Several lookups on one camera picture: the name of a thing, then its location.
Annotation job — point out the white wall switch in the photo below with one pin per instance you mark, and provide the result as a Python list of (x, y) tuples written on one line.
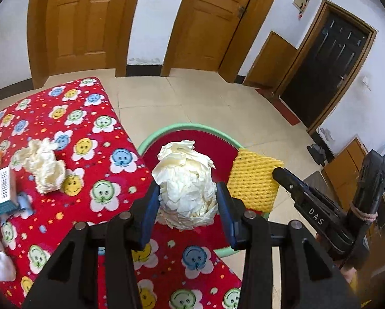
[(367, 82)]

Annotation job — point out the red flower print blanket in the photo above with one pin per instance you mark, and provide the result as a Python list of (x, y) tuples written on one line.
[(92, 154)]

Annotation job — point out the small crumpled white paper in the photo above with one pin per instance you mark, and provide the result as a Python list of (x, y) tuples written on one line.
[(44, 167)]

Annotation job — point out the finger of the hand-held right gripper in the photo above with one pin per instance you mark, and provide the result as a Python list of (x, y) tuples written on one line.
[(295, 190)]

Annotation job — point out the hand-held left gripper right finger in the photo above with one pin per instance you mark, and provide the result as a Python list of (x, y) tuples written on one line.
[(226, 212)]

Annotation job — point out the large white paper ball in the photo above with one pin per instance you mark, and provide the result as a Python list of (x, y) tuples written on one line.
[(186, 183)]

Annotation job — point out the wooden cabinet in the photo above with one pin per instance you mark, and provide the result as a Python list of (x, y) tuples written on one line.
[(343, 167)]

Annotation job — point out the low wooden panel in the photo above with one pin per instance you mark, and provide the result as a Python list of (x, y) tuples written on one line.
[(269, 61)]

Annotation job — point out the wooden panel door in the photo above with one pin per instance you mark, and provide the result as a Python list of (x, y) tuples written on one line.
[(83, 22), (208, 22)]

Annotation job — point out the dark door with wooden frame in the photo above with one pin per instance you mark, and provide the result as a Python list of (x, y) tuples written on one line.
[(324, 70)]

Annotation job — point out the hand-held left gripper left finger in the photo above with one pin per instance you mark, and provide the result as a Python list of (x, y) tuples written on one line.
[(149, 212)]

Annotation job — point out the red doormat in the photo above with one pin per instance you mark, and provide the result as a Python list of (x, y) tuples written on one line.
[(282, 109)]

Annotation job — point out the yellow foam net sleeve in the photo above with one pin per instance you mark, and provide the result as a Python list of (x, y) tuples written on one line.
[(250, 180)]

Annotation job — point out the pair of dark shoes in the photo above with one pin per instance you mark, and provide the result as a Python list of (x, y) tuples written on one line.
[(319, 154)]

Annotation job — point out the red basin with green rim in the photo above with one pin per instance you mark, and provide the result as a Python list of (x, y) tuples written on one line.
[(211, 144)]

